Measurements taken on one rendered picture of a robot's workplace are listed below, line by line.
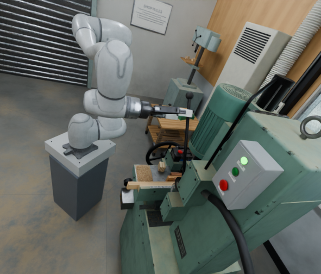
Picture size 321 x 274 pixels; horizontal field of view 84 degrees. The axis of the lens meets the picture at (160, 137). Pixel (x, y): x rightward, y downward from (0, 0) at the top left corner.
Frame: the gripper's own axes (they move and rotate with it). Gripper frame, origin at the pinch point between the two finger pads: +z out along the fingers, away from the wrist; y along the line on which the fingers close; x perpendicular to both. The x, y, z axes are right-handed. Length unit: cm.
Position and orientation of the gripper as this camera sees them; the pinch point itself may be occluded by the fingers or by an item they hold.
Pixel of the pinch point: (182, 115)
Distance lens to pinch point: 82.7
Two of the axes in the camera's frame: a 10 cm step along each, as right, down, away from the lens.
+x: 0.8, -10.0, 0.3
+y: 3.5, 0.0, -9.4
